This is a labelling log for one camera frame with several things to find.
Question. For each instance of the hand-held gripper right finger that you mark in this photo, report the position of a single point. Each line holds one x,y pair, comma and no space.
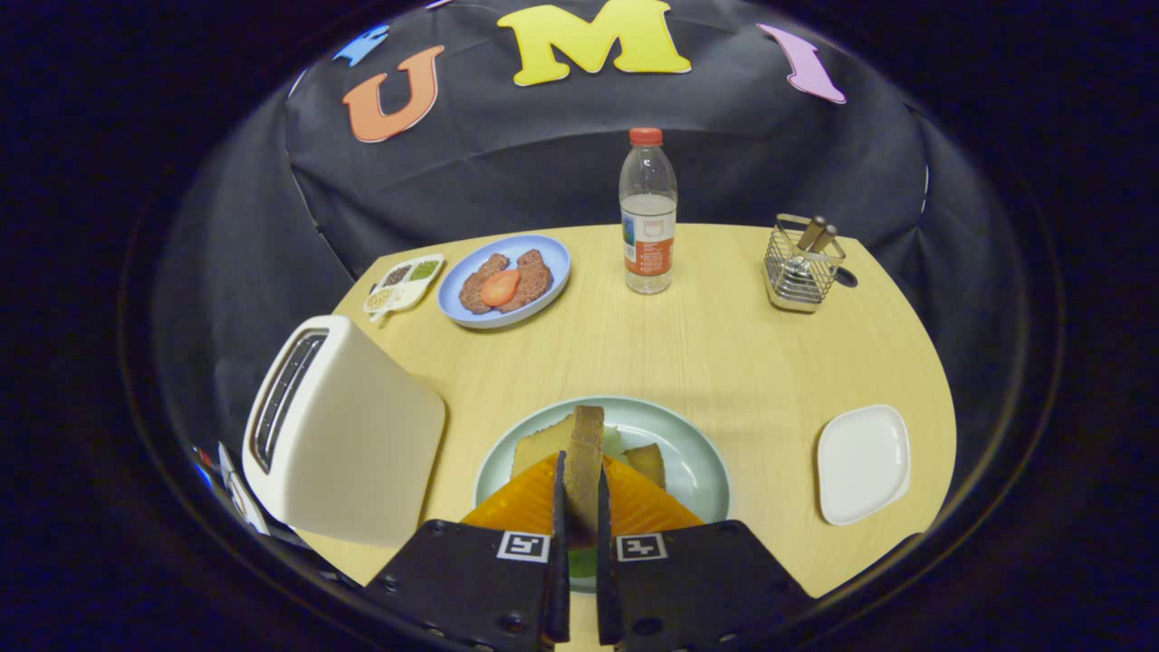
697,589

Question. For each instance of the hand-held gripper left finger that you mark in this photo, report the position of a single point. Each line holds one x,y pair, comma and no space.
471,589

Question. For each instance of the green lettuce leaf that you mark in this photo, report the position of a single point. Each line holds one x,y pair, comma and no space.
582,563

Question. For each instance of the brown bread slice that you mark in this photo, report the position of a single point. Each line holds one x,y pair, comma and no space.
543,448
584,471

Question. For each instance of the light green round plate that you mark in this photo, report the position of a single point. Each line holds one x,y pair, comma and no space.
679,435

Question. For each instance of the white toaster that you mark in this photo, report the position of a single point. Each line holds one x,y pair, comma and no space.
362,453

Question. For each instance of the small white square plate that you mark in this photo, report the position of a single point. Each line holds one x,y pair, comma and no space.
863,466

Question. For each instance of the white printed clutter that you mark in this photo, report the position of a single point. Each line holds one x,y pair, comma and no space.
237,493

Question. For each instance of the brown meat patty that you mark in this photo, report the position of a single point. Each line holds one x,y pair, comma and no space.
534,281
473,292

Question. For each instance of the red tomato slice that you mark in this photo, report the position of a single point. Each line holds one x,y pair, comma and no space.
499,288

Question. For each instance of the white divided seasoning tray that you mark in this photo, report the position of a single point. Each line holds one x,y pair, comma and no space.
403,285

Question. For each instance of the blue round plate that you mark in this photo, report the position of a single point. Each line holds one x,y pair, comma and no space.
548,263

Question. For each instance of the clear bottle with red cap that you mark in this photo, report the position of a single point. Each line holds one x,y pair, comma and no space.
648,244

